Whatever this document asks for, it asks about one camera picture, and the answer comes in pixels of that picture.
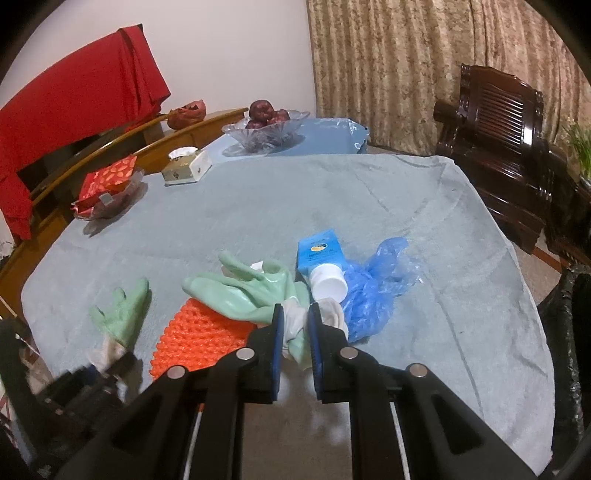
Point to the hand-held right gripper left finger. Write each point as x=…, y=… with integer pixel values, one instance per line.
x=278, y=350

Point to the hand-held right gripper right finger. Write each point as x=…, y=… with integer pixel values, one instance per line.
x=315, y=350

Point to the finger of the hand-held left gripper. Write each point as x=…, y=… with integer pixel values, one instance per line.
x=127, y=378

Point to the green rubber glove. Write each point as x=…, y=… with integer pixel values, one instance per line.
x=240, y=295
x=122, y=318

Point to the blue plastic bag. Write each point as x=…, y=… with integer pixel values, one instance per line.
x=369, y=286

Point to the blue tube with white cap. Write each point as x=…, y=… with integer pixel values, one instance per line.
x=318, y=254

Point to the black garbage bag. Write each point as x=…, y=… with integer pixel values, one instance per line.
x=568, y=346

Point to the grey blue blanket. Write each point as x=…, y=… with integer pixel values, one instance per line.
x=369, y=198

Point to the plain red packet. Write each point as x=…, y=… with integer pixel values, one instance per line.
x=87, y=207

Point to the glass bowl with packets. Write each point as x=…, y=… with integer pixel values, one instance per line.
x=124, y=199

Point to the red patterned packet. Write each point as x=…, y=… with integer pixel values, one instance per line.
x=108, y=177

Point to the tissue box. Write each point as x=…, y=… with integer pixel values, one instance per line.
x=184, y=168

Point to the glass bowl with apples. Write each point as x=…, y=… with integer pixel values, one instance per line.
x=263, y=138

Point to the blue plastic table sheet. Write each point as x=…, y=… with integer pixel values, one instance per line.
x=323, y=136

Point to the black television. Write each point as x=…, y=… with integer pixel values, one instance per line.
x=51, y=166

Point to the red apple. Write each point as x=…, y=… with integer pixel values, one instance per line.
x=279, y=116
x=260, y=109
x=254, y=123

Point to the red plastic bag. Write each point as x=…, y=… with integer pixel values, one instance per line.
x=187, y=115

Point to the dark wooden armchair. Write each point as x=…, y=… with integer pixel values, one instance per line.
x=498, y=138

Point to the dark wooden side table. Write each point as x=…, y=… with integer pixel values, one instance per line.
x=572, y=230

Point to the red cloth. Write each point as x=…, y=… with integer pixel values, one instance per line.
x=69, y=97

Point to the beige patterned curtain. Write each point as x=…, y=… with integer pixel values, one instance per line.
x=392, y=60

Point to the potted green plant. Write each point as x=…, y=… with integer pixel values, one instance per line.
x=582, y=147

